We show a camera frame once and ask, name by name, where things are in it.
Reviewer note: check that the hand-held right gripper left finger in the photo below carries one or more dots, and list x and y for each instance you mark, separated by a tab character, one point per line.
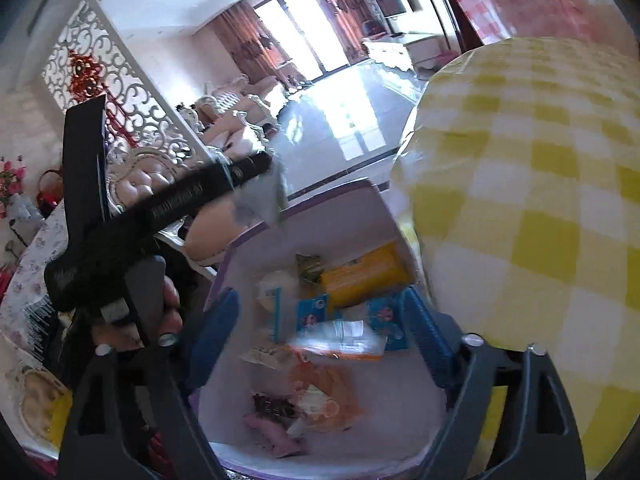
215	340

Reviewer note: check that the orange snack packet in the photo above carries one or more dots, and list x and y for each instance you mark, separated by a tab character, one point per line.
325	395

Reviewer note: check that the red knot decoration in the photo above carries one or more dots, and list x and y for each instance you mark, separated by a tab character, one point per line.
87	75

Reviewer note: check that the round white cake packet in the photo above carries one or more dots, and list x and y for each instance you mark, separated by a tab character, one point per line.
272	290

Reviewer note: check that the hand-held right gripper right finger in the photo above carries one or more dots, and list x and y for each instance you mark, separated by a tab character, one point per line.
430	340

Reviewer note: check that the white purple-edged box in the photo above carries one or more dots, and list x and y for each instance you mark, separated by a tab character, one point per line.
250	260

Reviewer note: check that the large window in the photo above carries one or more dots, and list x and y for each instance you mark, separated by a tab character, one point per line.
305	30

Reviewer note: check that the pink snack packet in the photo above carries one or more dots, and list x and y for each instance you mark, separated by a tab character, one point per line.
272	425

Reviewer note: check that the pink flowers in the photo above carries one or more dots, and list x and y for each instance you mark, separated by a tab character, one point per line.
10	180

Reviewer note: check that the beige sofa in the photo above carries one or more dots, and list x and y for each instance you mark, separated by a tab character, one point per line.
235	115

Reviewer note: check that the blue cartoon snack packet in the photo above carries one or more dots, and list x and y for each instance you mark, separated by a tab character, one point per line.
312	312
390	317

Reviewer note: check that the clear orange-striped packet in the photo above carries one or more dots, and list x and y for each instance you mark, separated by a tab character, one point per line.
340	337

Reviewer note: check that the red ornament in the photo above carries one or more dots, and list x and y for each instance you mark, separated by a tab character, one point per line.
372	27

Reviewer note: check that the beige snack packet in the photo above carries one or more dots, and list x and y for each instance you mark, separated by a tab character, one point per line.
265	355

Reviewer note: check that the person's left hand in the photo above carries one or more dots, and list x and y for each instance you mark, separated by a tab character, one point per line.
171	305

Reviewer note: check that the green snack packet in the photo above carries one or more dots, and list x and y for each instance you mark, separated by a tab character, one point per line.
309	267

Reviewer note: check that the patterned plate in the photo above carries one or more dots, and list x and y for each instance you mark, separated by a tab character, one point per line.
40	395

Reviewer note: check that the pink checkered cushion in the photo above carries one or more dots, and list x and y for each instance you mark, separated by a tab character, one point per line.
525	0

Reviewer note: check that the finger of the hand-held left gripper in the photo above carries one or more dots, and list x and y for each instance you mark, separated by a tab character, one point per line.
200	185

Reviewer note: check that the brown patterned curtain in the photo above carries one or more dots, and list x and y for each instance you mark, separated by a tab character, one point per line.
332	10
250	45

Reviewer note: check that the large yellow snack box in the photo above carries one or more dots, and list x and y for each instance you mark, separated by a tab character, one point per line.
360	275

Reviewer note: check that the yellow checkered tablecloth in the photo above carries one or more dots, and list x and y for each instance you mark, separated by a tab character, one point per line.
525	185

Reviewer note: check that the white television cabinet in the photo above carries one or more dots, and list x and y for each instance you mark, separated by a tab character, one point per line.
400	52

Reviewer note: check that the ornate tufted chair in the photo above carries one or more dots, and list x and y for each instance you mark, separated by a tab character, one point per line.
145	180

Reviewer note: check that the floral tablecloth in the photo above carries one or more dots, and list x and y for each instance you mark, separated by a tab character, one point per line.
35	265

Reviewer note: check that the white lattice screen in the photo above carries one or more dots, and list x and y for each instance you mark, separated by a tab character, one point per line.
135	85

